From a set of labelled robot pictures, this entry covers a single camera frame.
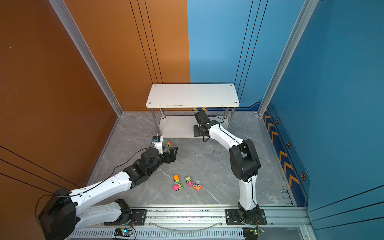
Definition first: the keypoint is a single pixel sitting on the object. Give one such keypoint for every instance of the pink green toy truck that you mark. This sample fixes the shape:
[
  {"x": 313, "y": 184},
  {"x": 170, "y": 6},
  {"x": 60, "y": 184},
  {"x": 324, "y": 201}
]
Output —
[{"x": 178, "y": 187}]

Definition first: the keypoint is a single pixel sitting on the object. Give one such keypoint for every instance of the left aluminium corner post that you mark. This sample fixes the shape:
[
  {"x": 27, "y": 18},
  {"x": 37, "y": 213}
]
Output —
[{"x": 76, "y": 36}]

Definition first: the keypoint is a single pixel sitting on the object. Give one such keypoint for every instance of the right aluminium corner post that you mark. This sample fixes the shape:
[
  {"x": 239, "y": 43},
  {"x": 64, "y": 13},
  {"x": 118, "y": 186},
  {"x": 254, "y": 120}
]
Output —
[{"x": 291, "y": 45}]

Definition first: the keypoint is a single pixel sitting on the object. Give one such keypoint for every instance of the white two-tier shelf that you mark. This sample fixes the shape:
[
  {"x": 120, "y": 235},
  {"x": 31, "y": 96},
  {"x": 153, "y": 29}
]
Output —
[{"x": 189, "y": 96}]

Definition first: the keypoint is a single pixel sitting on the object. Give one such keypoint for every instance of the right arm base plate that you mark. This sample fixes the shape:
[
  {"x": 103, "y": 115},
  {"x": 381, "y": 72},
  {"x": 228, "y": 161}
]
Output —
[{"x": 256, "y": 216}]

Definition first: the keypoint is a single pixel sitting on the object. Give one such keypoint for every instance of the green pink toy car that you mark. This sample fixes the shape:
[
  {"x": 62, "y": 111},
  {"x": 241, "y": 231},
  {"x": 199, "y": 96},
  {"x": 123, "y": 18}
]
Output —
[{"x": 189, "y": 182}]

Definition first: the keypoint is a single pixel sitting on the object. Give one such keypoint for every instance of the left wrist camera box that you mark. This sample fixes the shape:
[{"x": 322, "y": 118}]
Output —
[{"x": 157, "y": 142}]

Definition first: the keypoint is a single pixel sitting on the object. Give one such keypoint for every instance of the left circuit board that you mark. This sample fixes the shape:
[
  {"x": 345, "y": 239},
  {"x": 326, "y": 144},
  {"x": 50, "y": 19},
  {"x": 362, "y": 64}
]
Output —
[{"x": 123, "y": 233}]

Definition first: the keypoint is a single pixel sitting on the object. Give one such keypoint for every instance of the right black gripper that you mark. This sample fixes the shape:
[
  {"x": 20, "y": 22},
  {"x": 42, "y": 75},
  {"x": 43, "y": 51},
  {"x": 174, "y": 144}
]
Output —
[{"x": 196, "y": 134}]

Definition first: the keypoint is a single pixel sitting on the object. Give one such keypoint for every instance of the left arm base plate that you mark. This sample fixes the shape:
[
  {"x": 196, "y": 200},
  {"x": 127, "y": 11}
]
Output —
[{"x": 130, "y": 218}]

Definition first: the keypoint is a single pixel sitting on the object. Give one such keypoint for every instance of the orange round toy car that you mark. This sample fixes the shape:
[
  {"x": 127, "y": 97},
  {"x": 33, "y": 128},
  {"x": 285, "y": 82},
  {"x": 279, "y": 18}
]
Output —
[{"x": 197, "y": 186}]

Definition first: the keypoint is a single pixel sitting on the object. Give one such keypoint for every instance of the circuit board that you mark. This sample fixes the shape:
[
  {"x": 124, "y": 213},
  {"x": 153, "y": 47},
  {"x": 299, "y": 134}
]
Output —
[
  {"x": 123, "y": 233},
  {"x": 252, "y": 233}
]

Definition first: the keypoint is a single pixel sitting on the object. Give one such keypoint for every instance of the aluminium front rail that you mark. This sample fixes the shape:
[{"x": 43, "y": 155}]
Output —
[{"x": 206, "y": 223}]

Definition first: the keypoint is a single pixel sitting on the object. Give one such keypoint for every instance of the aluminium corner post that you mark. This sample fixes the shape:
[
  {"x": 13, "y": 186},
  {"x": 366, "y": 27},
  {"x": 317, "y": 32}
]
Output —
[
  {"x": 76, "y": 36},
  {"x": 291, "y": 45}
]

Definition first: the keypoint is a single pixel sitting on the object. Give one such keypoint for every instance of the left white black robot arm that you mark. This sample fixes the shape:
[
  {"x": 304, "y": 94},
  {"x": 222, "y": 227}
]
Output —
[{"x": 61, "y": 213}]

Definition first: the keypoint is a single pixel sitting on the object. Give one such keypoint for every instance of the orange green toy car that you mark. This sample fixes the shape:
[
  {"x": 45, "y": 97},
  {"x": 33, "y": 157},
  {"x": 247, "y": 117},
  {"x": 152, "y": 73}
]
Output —
[{"x": 176, "y": 179}]

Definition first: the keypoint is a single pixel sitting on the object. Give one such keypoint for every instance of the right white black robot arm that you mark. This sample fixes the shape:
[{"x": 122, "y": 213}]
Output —
[{"x": 244, "y": 160}]

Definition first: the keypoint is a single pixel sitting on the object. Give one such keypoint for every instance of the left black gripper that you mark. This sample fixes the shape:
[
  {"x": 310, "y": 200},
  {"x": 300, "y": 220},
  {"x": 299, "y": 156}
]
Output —
[{"x": 173, "y": 156}]

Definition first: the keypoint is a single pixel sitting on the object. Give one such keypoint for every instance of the right circuit board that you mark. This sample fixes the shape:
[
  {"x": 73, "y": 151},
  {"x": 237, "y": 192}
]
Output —
[{"x": 252, "y": 233}]

